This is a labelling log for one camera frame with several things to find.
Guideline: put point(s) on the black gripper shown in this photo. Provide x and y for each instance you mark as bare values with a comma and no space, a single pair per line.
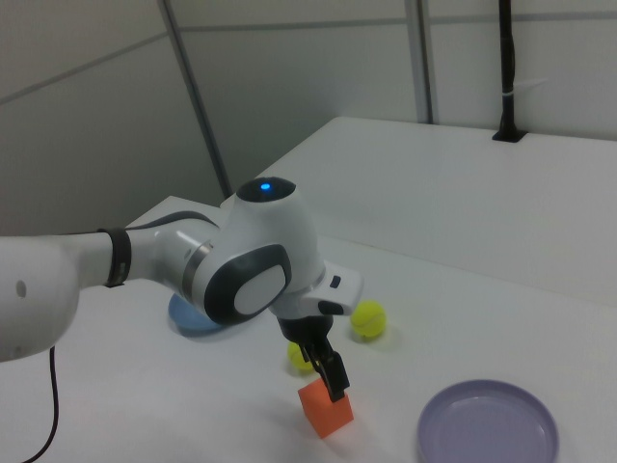
306,330

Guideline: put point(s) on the yellow tennis ball black print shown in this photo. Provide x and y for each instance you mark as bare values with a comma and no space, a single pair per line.
295,358

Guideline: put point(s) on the orange cube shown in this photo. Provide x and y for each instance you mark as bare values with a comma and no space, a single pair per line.
323,415

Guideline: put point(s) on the plain yellow tennis ball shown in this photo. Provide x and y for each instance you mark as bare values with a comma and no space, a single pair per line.
370,320

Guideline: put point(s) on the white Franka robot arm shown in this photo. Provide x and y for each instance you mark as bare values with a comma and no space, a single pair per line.
270,226

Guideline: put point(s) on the blue plate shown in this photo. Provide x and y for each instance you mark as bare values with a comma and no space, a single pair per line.
185,320

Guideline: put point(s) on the purple plate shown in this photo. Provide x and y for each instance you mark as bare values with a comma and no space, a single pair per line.
487,427

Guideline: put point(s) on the grey partition post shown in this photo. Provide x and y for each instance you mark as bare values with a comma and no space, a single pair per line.
418,58
193,87

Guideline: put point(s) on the black camera pole with clamp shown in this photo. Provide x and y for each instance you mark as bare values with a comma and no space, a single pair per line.
507,58

